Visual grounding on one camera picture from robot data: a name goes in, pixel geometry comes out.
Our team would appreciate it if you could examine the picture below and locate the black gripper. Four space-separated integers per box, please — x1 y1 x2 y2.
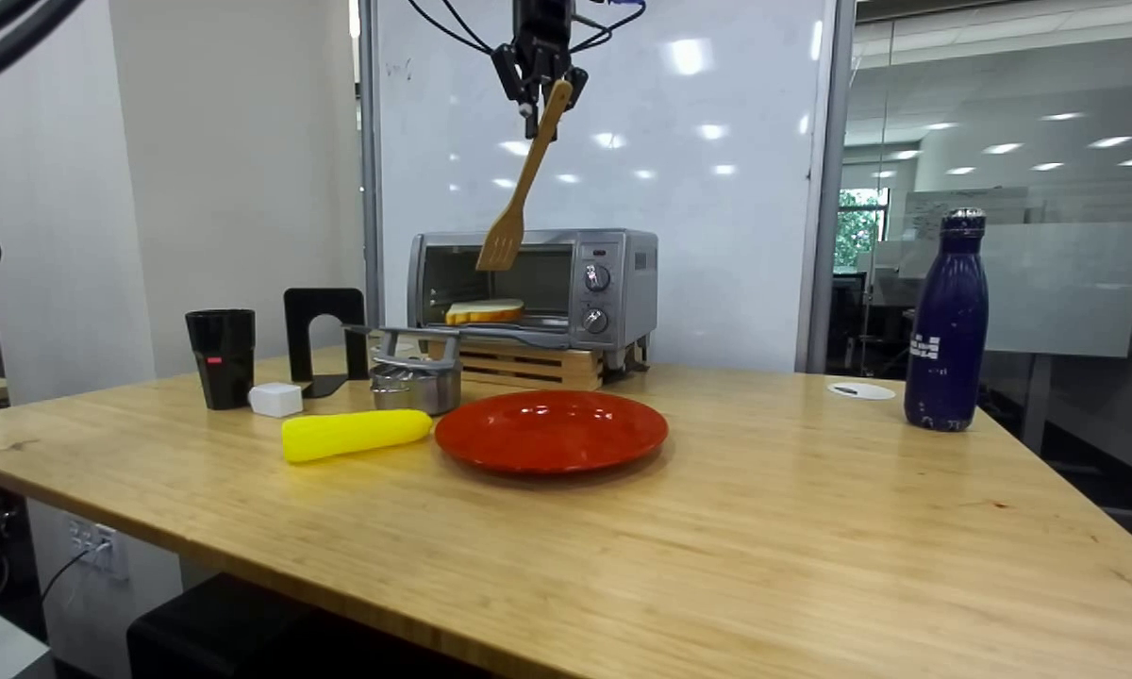
489 0 592 142

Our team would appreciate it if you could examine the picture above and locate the wooden slotted spatula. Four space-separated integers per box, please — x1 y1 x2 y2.
471 73 580 279

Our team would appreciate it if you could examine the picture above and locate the white bread slice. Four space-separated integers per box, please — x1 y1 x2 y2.
443 294 529 331

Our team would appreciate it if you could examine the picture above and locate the glass oven door with handle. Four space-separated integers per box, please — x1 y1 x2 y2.
339 319 601 381

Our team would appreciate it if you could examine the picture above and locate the silver toaster oven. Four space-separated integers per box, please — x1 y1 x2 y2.
406 224 662 353

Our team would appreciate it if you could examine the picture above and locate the wooden slatted crate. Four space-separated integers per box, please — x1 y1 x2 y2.
422 337 652 391

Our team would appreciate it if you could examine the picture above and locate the framed whiteboard panel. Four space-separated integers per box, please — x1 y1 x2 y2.
358 0 862 376

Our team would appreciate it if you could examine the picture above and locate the small steel pot with lid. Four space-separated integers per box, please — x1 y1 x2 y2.
367 353 463 419

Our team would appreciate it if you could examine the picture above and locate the red plate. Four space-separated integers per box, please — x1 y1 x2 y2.
436 390 673 480

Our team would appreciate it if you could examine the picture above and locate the black metal bookend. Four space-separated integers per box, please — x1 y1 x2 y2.
280 288 375 402

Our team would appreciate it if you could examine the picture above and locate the yellow toy corn cob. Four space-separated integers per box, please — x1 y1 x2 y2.
275 408 437 466

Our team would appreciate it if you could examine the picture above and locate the small white block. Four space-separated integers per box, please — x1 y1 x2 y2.
247 381 311 421

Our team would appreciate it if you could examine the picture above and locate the black plastic tumbler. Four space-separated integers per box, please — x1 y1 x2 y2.
180 304 261 416

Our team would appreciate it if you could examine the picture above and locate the dark blue water bottle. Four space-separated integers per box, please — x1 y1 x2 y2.
902 207 994 436

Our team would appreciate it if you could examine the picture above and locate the white table cable grommet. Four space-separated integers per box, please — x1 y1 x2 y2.
827 376 899 408

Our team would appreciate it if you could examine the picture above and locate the thick grey cable conduit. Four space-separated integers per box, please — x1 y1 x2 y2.
0 0 87 102

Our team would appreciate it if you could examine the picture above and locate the white wall power outlet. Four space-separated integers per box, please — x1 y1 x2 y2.
74 523 126 579

